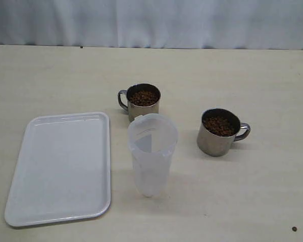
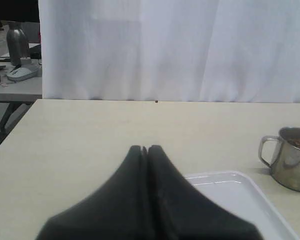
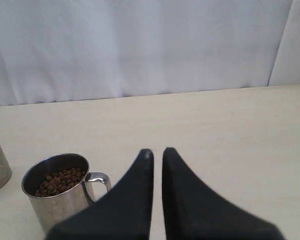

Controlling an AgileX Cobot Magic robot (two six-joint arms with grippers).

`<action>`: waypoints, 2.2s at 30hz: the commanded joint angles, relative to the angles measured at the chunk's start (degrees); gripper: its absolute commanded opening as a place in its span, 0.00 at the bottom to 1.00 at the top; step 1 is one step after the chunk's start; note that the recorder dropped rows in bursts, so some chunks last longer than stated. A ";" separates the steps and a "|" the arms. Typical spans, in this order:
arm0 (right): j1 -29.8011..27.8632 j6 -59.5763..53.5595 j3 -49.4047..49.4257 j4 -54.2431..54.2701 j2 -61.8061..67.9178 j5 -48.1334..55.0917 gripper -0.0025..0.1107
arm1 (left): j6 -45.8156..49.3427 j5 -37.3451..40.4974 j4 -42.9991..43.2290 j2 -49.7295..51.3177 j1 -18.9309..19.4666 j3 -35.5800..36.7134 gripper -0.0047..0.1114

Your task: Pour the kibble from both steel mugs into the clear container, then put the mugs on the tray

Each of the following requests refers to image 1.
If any steel mug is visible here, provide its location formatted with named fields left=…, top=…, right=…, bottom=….
left=117, top=83, right=161, bottom=122
left=196, top=108, right=251, bottom=157

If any clear plastic pitcher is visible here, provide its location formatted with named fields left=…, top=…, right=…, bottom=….
left=127, top=113, right=178, bottom=197

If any white plastic tray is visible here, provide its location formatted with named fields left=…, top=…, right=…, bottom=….
left=4, top=112, right=111, bottom=227

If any white curtain backdrop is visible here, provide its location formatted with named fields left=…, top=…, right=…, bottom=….
left=0, top=1, right=303, bottom=50

